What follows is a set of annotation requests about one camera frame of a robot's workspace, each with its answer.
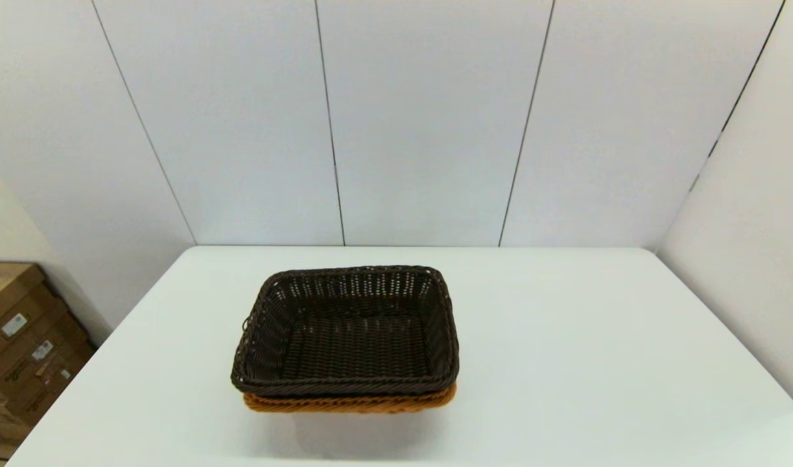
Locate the orange wicker basket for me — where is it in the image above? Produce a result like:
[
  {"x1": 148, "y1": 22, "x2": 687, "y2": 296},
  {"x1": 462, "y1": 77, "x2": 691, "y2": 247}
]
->
[{"x1": 243, "y1": 384, "x2": 457, "y2": 414}]

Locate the dark brown wicker basket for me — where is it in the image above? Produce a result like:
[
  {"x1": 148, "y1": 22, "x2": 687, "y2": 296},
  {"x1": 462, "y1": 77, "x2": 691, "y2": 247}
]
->
[{"x1": 230, "y1": 265, "x2": 460, "y2": 398}]

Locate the brown cardboard box white label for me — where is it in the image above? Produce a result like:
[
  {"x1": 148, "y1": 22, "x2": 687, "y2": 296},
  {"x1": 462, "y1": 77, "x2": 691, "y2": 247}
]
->
[
  {"x1": 0, "y1": 261, "x2": 67, "y2": 339},
  {"x1": 7, "y1": 341, "x2": 99, "y2": 426},
  {"x1": 0, "y1": 311, "x2": 89, "y2": 385}
]

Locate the pale cardboard box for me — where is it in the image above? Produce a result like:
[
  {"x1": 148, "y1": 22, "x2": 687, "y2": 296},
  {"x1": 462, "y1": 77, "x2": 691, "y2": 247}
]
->
[{"x1": 0, "y1": 383, "x2": 34, "y2": 458}]

